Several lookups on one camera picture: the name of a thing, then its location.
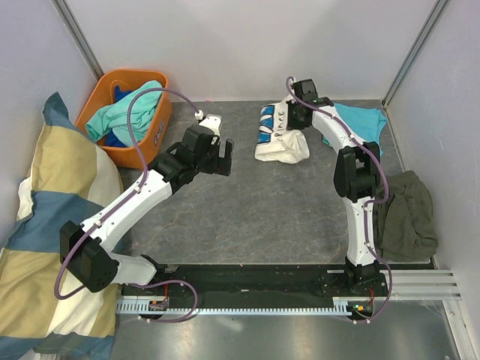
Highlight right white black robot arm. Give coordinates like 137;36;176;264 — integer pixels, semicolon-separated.
286;76;386;296

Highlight aluminium corner post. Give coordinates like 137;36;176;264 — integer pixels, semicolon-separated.
51;0;104;80
381;0;451;110

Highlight dark blue t shirt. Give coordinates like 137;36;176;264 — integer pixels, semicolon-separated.
113;85;131;103

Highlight white t shirt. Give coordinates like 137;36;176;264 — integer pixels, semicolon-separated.
254;95;310;164

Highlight orange plastic basket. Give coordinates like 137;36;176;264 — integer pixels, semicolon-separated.
75;69;173;169

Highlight aluminium extrusion rails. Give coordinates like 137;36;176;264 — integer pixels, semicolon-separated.
388;268;464;301

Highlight left aluminium corner post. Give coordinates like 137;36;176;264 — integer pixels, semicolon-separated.
51;0;104;80

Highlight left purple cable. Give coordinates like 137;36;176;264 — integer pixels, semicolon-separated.
54;88;203;323

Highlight right aluminium corner post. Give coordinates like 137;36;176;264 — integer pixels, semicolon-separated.
381;0;451;110

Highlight folded turquoise t shirt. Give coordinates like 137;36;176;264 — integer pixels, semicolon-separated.
334;103;387;145

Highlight mint green t shirt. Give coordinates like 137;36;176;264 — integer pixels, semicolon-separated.
85;80;163;147

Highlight white slotted cable duct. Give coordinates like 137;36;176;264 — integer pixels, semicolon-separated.
115;296;374;316

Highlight olive green t shirt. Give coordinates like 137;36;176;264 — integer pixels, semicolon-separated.
373;170;439;263

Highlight blue beige checkered pillow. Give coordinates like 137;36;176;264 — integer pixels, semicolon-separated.
1;93;123;359

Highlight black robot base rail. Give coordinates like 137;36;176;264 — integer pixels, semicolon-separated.
121;264;391;308

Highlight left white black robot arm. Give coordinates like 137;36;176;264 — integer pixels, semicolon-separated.
60;115;233;295

